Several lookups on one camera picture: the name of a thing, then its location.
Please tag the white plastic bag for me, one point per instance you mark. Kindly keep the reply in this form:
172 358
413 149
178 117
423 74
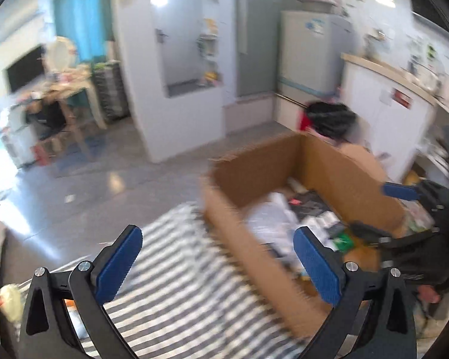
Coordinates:
273 218

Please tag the green snack packet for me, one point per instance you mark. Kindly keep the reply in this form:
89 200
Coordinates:
344 241

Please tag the white louvered cabinet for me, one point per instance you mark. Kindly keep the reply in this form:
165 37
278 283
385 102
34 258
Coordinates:
134 82

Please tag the white vanity desk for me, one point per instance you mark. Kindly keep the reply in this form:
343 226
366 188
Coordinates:
76 89

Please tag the tall white fridge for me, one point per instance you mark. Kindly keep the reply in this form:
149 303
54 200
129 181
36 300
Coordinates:
310 60

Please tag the teal curtain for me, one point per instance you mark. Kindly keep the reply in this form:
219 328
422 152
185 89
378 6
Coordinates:
82 15

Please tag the white kitchen counter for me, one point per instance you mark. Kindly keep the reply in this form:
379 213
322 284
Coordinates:
381 131

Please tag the black plastic bag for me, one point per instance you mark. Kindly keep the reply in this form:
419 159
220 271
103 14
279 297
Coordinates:
331 119

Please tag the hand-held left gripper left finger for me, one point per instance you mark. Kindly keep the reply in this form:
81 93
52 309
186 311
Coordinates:
121 261

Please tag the red paper bag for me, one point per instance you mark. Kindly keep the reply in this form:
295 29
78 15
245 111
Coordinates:
40 155

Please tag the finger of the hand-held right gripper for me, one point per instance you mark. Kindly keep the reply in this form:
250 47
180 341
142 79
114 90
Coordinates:
400 191
374 236

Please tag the grey white checkered cloth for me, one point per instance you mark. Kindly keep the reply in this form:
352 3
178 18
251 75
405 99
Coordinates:
179 288

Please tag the cardboard box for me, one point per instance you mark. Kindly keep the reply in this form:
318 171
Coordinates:
243 254

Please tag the small silver fridge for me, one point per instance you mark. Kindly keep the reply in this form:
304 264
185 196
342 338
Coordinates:
17 138

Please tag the dark plastic drawer tower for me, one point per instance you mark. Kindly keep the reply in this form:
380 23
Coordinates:
110 91

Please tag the wooden chair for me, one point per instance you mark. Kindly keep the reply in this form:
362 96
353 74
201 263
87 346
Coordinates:
65 123

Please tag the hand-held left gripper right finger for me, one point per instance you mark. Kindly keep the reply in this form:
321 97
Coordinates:
316 265

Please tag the round white mirror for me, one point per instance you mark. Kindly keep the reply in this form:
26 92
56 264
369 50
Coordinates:
60 54

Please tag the black television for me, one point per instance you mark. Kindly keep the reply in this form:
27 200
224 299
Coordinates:
25 69

